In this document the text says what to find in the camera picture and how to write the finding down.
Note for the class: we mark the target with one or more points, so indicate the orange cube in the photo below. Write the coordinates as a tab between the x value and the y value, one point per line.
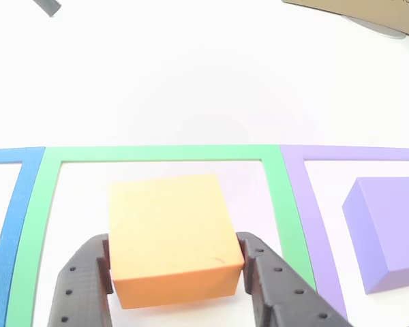
170	225

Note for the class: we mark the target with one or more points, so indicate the blue square frame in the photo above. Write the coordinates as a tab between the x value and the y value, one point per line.
10	238

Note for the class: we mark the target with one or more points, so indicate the purple square frame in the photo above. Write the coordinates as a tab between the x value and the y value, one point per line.
306	221

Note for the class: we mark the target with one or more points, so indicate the green square frame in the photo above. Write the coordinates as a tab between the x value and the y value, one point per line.
156	153

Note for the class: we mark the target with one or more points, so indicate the dark grey bar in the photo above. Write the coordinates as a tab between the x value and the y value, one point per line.
49	7

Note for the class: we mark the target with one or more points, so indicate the purple square block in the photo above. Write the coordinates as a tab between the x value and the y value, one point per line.
395	231

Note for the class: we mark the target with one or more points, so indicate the polymaker cardboard box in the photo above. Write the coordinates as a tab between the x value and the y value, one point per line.
361	8

